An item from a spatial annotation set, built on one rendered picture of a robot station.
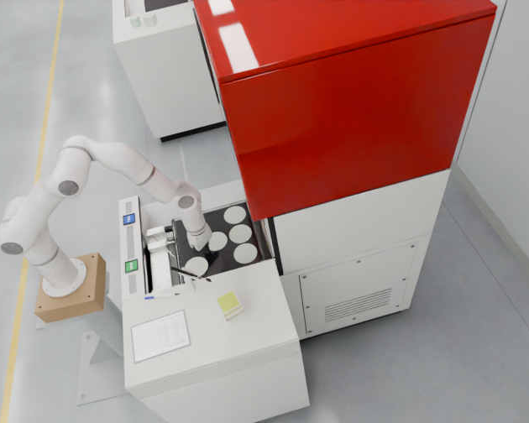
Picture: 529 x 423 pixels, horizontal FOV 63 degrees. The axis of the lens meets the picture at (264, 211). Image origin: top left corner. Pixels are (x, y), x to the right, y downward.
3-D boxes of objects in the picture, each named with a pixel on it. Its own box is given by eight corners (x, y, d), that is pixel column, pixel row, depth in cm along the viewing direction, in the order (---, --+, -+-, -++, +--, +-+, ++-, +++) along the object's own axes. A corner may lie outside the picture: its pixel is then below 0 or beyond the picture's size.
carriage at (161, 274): (166, 231, 202) (164, 227, 200) (175, 298, 179) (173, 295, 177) (149, 236, 202) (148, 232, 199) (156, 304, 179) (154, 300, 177)
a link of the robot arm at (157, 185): (137, 155, 155) (188, 201, 176) (131, 188, 145) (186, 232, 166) (156, 145, 152) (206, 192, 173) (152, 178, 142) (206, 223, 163)
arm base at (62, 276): (37, 298, 180) (12, 275, 166) (51, 260, 192) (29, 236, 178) (80, 295, 178) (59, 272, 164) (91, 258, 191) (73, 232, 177)
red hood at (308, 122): (364, 54, 207) (374, -89, 161) (451, 168, 156) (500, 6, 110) (214, 93, 203) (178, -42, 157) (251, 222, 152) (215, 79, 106)
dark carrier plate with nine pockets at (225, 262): (246, 202, 201) (246, 201, 201) (263, 262, 180) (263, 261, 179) (175, 221, 200) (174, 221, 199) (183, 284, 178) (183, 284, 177)
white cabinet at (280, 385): (266, 260, 286) (247, 177, 222) (311, 410, 225) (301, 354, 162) (173, 287, 282) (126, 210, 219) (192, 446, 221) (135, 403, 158)
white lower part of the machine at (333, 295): (356, 211, 302) (361, 119, 238) (408, 315, 250) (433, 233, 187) (259, 237, 298) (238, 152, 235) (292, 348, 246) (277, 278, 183)
